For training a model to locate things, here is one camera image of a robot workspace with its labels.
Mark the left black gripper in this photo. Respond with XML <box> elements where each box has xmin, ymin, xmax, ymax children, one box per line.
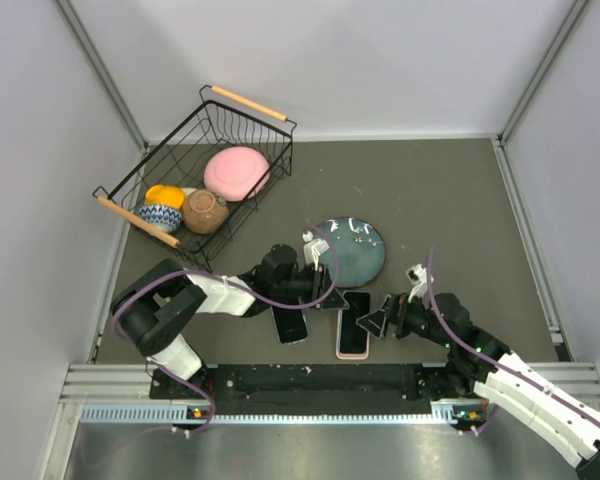
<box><xmin>271</xmin><ymin>261</ymin><xmax>348</xmax><ymax>309</ymax></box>

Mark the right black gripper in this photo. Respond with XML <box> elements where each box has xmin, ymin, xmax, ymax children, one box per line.
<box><xmin>357</xmin><ymin>286</ymin><xmax>453</xmax><ymax>348</ymax></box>

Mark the black phone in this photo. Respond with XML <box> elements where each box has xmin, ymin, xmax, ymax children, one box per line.
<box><xmin>338</xmin><ymin>291</ymin><xmax>372</xmax><ymax>354</ymax></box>

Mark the pink phone case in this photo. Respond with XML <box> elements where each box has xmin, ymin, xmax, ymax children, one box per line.
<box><xmin>335</xmin><ymin>291</ymin><xmax>372</xmax><ymax>361</ymax></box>

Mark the blue phone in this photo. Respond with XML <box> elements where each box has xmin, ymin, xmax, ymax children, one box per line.
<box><xmin>271</xmin><ymin>305</ymin><xmax>309</xmax><ymax>346</ymax></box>

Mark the clear phone case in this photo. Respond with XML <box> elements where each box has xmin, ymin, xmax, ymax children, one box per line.
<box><xmin>271</xmin><ymin>305</ymin><xmax>309</xmax><ymax>346</ymax></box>

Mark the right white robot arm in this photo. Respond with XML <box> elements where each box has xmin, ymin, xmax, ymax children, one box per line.
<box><xmin>356</xmin><ymin>293</ymin><xmax>600</xmax><ymax>479</ymax></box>

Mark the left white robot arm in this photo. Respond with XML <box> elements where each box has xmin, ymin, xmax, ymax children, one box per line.
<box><xmin>110</xmin><ymin>244</ymin><xmax>349</xmax><ymax>397</ymax></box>

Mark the blue ceramic plate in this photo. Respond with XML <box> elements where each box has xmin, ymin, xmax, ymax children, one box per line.
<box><xmin>317</xmin><ymin>217</ymin><xmax>386</xmax><ymax>290</ymax></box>

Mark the brown ceramic bowl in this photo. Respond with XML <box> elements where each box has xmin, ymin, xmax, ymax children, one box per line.
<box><xmin>183</xmin><ymin>189</ymin><xmax>229</xmax><ymax>235</ymax></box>

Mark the pink plate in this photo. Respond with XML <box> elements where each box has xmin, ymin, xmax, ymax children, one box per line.
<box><xmin>204</xmin><ymin>147</ymin><xmax>270</xmax><ymax>202</ymax></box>

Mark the blue patterned bowl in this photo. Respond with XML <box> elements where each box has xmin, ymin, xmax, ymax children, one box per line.
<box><xmin>137</xmin><ymin>204</ymin><xmax>182</xmax><ymax>233</ymax></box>

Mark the yellow bowl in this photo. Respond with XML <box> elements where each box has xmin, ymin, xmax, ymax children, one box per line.
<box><xmin>144</xmin><ymin>184</ymin><xmax>186</xmax><ymax>210</ymax></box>

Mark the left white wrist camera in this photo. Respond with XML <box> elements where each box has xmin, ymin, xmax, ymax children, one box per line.
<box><xmin>303</xmin><ymin>238</ymin><xmax>330</xmax><ymax>267</ymax></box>

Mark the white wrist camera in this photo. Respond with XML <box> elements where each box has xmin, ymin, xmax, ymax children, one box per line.
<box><xmin>303</xmin><ymin>238</ymin><xmax>330</xmax><ymax>267</ymax></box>
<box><xmin>406</xmin><ymin>264</ymin><xmax>434</xmax><ymax>303</ymax></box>

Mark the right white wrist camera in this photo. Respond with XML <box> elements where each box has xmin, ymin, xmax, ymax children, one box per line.
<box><xmin>406</xmin><ymin>264</ymin><xmax>434</xmax><ymax>303</ymax></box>

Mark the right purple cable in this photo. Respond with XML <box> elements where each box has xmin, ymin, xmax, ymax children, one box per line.
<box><xmin>424</xmin><ymin>246</ymin><xmax>600</xmax><ymax>446</ymax></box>

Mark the purple cable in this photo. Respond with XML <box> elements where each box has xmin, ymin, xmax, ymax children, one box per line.
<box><xmin>110</xmin><ymin>224</ymin><xmax>339</xmax><ymax>346</ymax></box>
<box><xmin>424</xmin><ymin>246</ymin><xmax>600</xmax><ymax>446</ymax></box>

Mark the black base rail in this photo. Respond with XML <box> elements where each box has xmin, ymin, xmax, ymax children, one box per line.
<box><xmin>149</xmin><ymin>362</ymin><xmax>456</xmax><ymax>416</ymax></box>

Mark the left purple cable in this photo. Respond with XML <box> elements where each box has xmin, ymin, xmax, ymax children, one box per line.
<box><xmin>110</xmin><ymin>224</ymin><xmax>339</xmax><ymax>346</ymax></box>

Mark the black wire basket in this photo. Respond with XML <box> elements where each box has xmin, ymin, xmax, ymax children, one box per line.
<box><xmin>92</xmin><ymin>85</ymin><xmax>297</xmax><ymax>271</ymax></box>

